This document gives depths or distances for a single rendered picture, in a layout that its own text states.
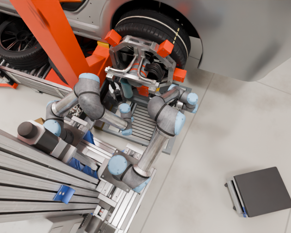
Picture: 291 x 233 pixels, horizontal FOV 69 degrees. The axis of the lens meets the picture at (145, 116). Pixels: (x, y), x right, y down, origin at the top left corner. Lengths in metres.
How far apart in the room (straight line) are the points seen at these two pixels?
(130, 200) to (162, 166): 0.86
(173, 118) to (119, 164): 0.42
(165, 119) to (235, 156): 1.50
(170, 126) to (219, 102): 1.61
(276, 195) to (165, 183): 0.99
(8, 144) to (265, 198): 1.94
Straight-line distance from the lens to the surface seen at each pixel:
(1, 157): 0.70
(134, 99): 2.41
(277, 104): 2.94
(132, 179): 1.27
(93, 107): 1.16
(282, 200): 2.24
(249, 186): 2.13
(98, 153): 1.66
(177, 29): 1.69
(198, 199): 2.34
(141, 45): 1.57
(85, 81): 1.21
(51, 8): 1.37
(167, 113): 1.13
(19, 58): 2.72
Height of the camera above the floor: 2.30
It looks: 67 degrees down
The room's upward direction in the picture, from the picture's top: 5 degrees counter-clockwise
